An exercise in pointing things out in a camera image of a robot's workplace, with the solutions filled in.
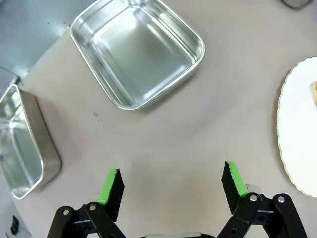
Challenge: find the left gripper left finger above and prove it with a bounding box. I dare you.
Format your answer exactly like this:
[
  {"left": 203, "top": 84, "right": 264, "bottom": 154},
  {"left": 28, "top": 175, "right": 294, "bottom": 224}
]
[{"left": 47, "top": 168, "right": 127, "bottom": 238}]

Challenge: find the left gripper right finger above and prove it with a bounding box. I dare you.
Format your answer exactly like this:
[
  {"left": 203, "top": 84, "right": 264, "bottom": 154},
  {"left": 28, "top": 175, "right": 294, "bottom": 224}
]
[{"left": 216, "top": 161, "right": 308, "bottom": 238}]

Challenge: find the rectangular stainless steel container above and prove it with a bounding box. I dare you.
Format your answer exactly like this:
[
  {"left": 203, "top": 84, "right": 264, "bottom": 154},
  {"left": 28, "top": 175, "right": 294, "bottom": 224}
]
[
  {"left": 70, "top": 0, "right": 206, "bottom": 111},
  {"left": 281, "top": 0, "right": 315, "bottom": 10},
  {"left": 0, "top": 83, "right": 62, "bottom": 200}
]

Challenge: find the white plate with gold rim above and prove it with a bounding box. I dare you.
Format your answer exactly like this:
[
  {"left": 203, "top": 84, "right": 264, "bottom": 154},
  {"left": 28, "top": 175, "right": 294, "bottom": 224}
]
[{"left": 276, "top": 56, "right": 317, "bottom": 198}]

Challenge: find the small black plug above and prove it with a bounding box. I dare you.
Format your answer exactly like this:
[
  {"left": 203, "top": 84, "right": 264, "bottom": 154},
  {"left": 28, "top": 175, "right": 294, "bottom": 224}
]
[{"left": 9, "top": 215, "right": 20, "bottom": 235}]

